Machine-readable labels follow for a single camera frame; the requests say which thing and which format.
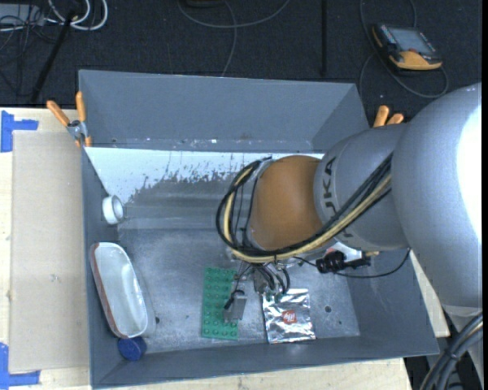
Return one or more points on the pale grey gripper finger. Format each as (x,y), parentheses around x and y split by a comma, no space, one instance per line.
(240,305)
(228,314)

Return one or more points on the dark green flat block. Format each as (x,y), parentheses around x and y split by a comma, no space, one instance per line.
(215,299)

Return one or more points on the silver foil packet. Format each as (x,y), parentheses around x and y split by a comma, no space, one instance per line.
(290,319)

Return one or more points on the grey metal bin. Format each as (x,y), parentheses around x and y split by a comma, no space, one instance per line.
(179,258)

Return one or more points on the blue round cap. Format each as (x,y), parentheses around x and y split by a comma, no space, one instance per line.
(131,348)

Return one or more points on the white oval tray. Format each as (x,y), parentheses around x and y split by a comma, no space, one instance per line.
(120,291)

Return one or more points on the white cup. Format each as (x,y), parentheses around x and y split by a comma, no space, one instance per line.
(113,209)

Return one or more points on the brown cardboard board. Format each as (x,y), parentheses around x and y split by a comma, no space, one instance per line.
(44,238)

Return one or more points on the black cylinder on white bracket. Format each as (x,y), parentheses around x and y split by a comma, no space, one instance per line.
(329,263)

